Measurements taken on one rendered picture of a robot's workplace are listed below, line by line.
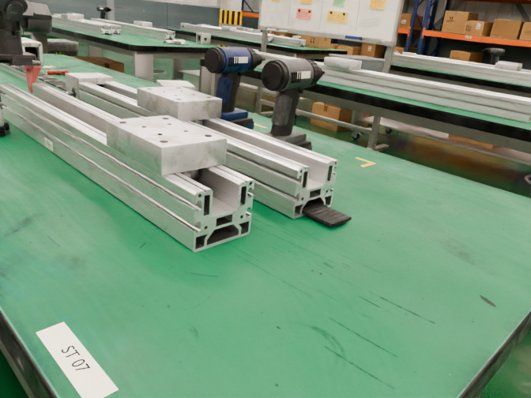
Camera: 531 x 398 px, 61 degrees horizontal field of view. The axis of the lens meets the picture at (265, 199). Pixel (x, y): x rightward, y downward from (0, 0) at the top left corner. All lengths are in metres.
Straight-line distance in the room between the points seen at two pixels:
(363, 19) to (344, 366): 3.56
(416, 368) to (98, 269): 0.36
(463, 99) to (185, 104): 1.46
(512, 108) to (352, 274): 1.57
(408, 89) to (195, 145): 1.70
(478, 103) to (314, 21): 2.34
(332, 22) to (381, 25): 0.47
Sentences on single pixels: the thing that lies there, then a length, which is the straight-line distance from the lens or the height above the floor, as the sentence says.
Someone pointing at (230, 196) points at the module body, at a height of 0.84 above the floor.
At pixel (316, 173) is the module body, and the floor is 0.84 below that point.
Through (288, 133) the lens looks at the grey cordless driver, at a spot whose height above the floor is 0.85.
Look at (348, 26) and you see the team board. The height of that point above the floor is 1.06.
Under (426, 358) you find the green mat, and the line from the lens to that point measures 0.49.
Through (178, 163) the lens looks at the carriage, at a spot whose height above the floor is 0.88.
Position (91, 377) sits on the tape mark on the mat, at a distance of 0.43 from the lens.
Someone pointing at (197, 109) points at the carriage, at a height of 0.89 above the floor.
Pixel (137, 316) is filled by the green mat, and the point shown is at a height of 0.78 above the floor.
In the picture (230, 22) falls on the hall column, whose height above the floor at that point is 0.89.
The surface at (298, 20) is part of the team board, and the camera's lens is 4.31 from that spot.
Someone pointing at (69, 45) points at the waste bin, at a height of 0.51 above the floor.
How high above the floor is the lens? 1.07
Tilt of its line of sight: 22 degrees down
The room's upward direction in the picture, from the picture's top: 6 degrees clockwise
